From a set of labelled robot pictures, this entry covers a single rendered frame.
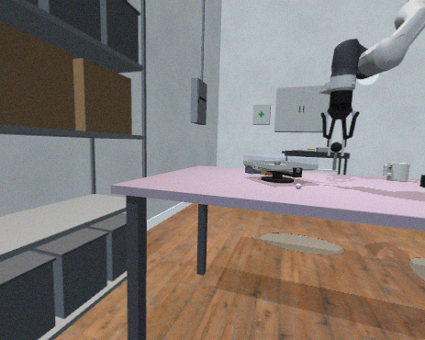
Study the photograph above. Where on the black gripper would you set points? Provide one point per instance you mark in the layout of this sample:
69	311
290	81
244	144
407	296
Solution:
340	108

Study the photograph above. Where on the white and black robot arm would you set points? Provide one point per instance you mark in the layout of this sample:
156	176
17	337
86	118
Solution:
352	61

